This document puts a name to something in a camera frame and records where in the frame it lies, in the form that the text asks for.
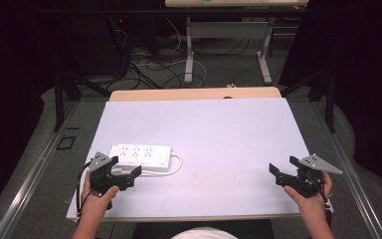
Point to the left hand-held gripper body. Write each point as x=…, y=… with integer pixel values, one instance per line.
x=98, y=179

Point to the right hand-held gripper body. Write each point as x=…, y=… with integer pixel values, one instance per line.
x=308, y=182

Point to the white plug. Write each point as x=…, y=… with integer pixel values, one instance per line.
x=118, y=171

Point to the white power strip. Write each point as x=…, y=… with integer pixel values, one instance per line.
x=139, y=153

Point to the person's left hand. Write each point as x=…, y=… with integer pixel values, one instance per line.
x=94, y=202

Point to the person's right hand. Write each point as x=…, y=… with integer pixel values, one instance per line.
x=311, y=207

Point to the black metal stand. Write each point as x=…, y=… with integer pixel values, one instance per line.
x=329, y=99
x=59, y=99

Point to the white table mat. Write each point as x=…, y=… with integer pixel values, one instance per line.
x=212, y=139

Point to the dark curtain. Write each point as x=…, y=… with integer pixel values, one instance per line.
x=371, y=83
x=10, y=83

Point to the black equipment box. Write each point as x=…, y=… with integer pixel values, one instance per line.
x=93, y=43

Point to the black crossbar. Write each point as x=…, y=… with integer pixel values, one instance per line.
x=179, y=11

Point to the aluminium floor rail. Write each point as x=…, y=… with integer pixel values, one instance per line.
x=354, y=186
x=30, y=186

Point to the white desk frame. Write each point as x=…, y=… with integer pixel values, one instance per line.
x=225, y=30

